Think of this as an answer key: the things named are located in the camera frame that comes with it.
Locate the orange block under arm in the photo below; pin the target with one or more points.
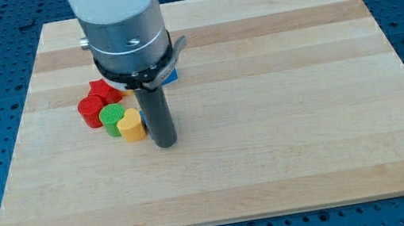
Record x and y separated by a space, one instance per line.
127 93

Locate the red cylinder block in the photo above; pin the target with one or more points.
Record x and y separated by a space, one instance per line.
89 109

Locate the light wooden board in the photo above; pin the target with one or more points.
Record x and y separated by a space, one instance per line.
281 106

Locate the blue block behind arm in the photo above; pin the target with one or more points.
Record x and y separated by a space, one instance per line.
172 77

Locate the black clamp with metal lever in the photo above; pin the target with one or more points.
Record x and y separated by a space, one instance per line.
152 72

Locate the blue block behind rod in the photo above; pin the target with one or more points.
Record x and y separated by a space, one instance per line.
145 124

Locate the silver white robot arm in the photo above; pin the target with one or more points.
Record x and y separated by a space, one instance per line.
124 36

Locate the yellow heart block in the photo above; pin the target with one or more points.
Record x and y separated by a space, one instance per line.
131 126

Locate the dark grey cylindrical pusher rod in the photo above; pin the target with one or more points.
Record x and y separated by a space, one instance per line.
157 116

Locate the red star block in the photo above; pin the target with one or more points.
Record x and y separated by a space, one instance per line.
105 91

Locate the green cylinder block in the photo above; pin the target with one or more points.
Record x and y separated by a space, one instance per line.
110 115

